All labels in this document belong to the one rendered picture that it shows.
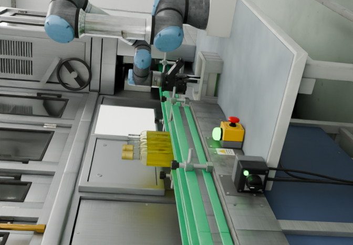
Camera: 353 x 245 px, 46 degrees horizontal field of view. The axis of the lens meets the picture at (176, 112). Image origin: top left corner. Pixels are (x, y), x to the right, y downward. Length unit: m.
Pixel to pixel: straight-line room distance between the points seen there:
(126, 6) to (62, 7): 3.69
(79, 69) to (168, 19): 1.13
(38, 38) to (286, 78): 1.87
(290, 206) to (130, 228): 0.59
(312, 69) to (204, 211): 0.48
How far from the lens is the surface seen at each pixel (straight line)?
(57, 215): 1.54
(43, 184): 1.79
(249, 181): 1.18
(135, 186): 1.69
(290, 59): 1.13
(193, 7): 1.78
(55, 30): 1.69
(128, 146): 1.70
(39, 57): 2.75
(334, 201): 1.34
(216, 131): 1.45
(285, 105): 1.16
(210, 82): 1.89
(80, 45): 2.69
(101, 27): 1.68
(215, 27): 1.79
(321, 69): 1.20
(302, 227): 1.15
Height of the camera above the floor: 1.16
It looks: 7 degrees down
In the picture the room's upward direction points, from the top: 86 degrees counter-clockwise
